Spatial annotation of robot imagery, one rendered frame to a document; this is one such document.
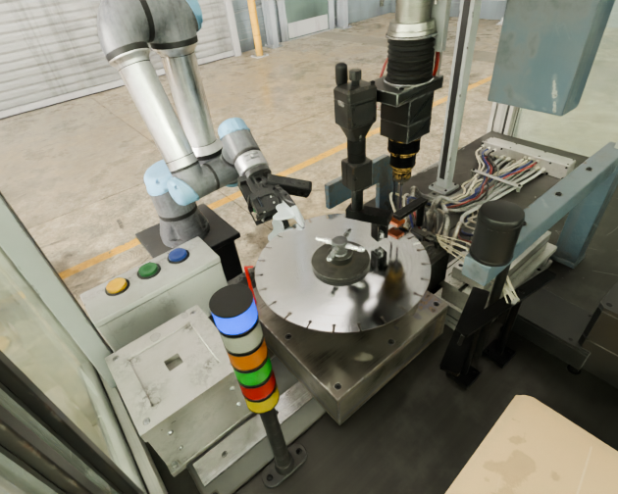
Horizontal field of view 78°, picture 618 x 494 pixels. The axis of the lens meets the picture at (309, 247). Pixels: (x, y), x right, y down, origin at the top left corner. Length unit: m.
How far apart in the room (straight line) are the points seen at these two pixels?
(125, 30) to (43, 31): 5.38
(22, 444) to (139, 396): 0.36
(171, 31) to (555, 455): 1.13
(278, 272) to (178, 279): 0.24
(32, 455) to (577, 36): 0.68
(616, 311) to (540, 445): 0.25
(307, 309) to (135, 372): 0.31
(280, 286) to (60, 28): 5.90
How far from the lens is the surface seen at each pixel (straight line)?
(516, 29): 0.64
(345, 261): 0.70
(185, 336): 0.74
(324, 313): 0.64
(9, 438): 0.34
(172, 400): 0.67
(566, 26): 0.61
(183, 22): 1.07
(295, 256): 0.75
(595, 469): 0.82
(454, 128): 1.24
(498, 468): 0.76
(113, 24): 1.01
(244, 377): 0.47
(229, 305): 0.39
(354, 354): 0.71
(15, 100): 6.42
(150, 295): 0.86
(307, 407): 0.77
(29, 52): 6.37
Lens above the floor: 1.44
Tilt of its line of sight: 39 degrees down
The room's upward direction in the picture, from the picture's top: 7 degrees counter-clockwise
